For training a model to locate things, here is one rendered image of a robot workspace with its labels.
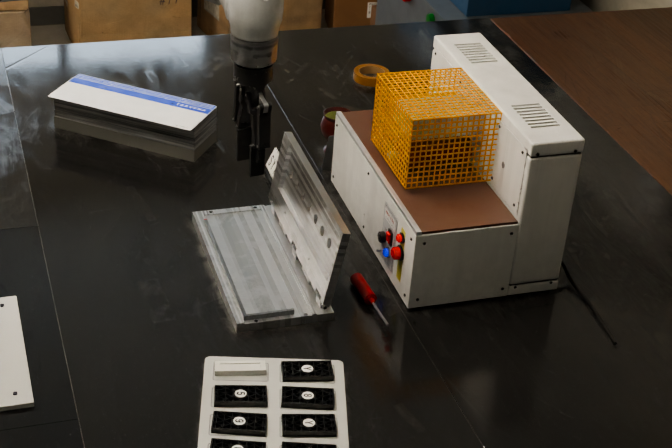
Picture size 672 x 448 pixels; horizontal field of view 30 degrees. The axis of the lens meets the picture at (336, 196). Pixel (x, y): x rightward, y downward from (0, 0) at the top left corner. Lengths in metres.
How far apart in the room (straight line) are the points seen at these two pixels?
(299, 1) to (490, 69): 3.19
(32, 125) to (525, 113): 1.33
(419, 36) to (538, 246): 1.40
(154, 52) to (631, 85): 1.41
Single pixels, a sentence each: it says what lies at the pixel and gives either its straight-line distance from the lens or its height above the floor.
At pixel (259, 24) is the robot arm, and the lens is 2.31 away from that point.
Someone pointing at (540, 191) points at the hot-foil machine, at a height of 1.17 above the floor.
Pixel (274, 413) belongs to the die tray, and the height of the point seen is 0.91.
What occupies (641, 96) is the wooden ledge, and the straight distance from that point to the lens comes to 3.76.
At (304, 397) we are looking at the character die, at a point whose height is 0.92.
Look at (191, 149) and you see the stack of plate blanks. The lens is 3.14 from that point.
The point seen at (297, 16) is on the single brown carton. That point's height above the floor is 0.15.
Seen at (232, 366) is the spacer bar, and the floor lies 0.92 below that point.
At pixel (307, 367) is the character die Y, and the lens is 2.44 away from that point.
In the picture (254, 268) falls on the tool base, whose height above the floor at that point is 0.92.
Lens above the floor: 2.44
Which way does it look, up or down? 30 degrees down
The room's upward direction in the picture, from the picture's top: 4 degrees clockwise
